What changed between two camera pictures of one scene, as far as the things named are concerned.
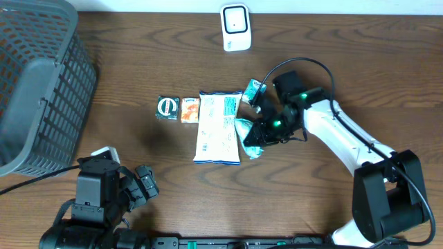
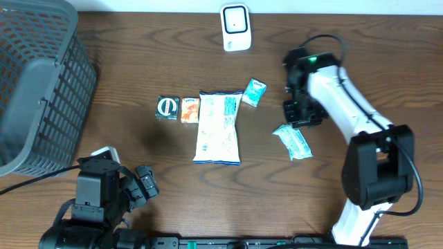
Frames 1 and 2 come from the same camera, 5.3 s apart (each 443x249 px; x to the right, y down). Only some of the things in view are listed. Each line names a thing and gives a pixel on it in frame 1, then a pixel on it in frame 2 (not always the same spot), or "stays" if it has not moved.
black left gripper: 146,183 stays
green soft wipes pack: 243,126 -> 294,141
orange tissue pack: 190,110 stays
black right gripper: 261,136 -> 296,120
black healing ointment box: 167,107 stays
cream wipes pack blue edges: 217,139 stays
